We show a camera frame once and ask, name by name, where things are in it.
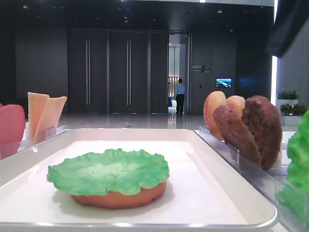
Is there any left bun top right rack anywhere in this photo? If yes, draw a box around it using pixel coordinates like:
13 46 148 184
203 91 228 141

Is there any right clear acrylic rack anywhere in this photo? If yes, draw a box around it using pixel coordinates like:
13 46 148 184
198 127 309 232

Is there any green lettuce leaf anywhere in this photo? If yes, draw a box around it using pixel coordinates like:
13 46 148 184
47 148 169 196
277 112 309 215

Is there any left red tomato slice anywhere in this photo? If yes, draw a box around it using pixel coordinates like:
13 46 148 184
0 104 26 146

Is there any bread slice on tray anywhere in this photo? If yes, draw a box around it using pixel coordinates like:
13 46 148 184
72 182 167 209

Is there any potted flower planter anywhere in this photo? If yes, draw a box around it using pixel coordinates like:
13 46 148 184
276 89 308 126

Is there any clear acrylic rack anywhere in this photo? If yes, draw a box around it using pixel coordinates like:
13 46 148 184
0 126 68 160
198 127 309 232

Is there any white rectangular metal tray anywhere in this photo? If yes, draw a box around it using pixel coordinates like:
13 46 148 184
0 129 278 232

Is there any dark double door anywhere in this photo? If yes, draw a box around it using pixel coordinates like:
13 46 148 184
68 29 169 114

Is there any left clear acrylic rack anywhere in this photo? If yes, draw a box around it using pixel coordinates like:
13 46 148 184
0 126 68 160

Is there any wall display screen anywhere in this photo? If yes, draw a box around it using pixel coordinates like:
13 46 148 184
216 78 232 88

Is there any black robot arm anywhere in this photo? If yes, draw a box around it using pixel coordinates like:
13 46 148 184
266 0 309 58

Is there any person in doorway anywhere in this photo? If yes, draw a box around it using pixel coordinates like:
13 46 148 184
176 78 185 116

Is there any left brown meat patty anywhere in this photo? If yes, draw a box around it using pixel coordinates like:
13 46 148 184
213 105 262 166

